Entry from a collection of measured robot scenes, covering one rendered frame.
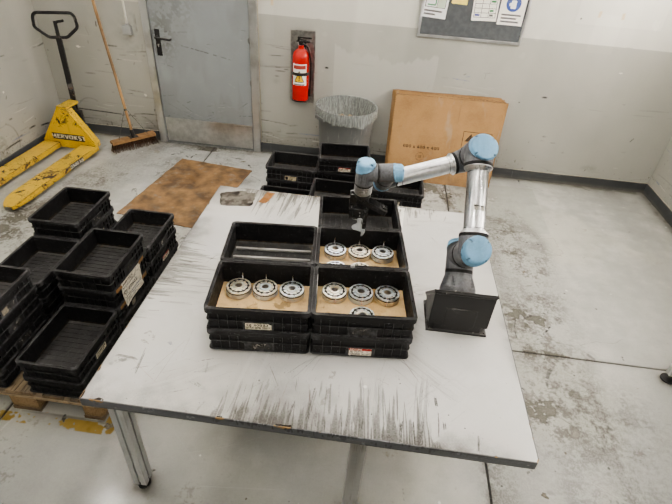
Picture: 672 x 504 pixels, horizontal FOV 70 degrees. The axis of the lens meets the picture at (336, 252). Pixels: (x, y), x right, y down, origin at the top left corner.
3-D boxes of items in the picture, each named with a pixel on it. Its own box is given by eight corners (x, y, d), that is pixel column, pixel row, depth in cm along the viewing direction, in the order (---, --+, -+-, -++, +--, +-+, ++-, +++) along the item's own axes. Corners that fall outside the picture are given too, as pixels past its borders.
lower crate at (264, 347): (312, 305, 214) (313, 284, 207) (309, 356, 190) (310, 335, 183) (223, 300, 213) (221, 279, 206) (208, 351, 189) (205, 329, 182)
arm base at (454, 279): (467, 295, 212) (469, 273, 213) (481, 294, 197) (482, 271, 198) (434, 291, 210) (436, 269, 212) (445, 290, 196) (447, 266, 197)
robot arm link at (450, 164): (471, 148, 216) (368, 173, 210) (481, 140, 206) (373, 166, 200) (478, 172, 216) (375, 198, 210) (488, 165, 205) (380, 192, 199)
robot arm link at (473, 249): (478, 270, 199) (486, 144, 206) (493, 267, 185) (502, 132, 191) (450, 266, 198) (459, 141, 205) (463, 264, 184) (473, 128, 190)
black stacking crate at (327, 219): (393, 218, 257) (396, 200, 250) (398, 251, 233) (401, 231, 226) (319, 214, 256) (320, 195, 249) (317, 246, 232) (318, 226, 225)
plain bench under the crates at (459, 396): (454, 301, 329) (479, 214, 288) (487, 554, 200) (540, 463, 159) (227, 272, 338) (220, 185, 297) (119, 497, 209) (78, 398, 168)
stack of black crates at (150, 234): (139, 250, 329) (129, 208, 309) (181, 255, 327) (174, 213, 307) (110, 287, 297) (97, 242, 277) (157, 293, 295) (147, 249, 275)
